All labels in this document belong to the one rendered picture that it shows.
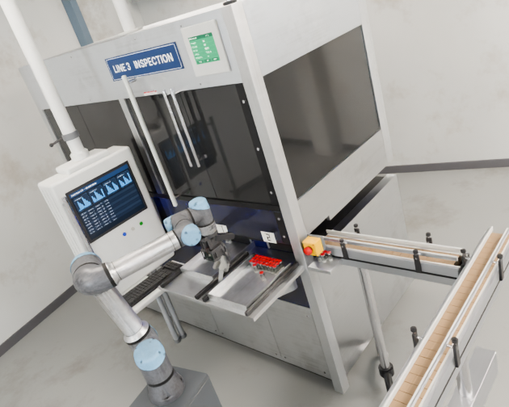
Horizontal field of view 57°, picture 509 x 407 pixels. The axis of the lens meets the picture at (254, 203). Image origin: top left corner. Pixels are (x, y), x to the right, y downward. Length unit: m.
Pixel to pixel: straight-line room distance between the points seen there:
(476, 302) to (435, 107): 3.16
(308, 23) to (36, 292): 3.51
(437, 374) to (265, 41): 1.39
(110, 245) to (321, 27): 1.60
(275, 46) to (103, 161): 1.16
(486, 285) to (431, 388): 0.52
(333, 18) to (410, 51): 2.31
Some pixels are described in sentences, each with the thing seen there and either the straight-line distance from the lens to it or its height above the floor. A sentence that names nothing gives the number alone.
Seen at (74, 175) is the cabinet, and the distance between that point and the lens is 2.63.
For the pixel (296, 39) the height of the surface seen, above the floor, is 1.88.
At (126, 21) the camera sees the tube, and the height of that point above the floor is 2.16.
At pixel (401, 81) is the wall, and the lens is 4.81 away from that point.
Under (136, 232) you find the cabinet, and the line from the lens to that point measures 2.83.
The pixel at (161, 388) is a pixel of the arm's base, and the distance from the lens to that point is 2.02.
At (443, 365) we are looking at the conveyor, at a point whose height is 0.93.
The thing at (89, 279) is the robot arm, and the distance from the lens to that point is 1.77.
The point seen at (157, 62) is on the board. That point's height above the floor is 1.95.
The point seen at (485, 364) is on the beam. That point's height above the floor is 0.55.
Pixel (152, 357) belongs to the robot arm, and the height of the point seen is 1.01.
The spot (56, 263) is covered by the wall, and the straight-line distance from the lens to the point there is 4.88.
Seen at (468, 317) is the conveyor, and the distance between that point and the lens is 1.83.
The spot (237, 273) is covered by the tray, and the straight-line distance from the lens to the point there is 2.42.
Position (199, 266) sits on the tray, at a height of 0.88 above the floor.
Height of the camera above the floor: 2.14
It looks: 24 degrees down
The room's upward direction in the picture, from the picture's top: 18 degrees counter-clockwise
